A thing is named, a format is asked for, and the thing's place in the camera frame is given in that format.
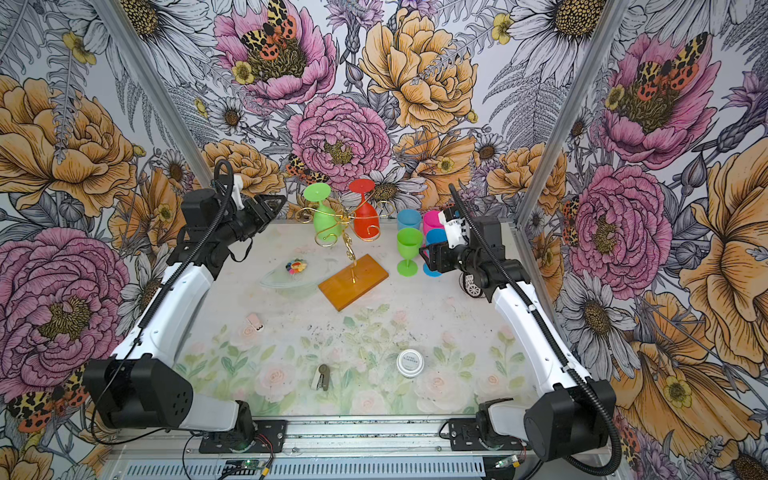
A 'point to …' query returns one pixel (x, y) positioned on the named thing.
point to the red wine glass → (366, 219)
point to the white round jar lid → (410, 363)
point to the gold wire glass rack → (385, 210)
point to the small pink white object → (255, 322)
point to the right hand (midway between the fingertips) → (432, 256)
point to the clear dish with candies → (298, 278)
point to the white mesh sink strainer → (466, 281)
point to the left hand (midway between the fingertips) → (284, 210)
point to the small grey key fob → (321, 378)
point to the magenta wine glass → (431, 221)
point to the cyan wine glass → (434, 237)
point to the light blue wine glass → (408, 218)
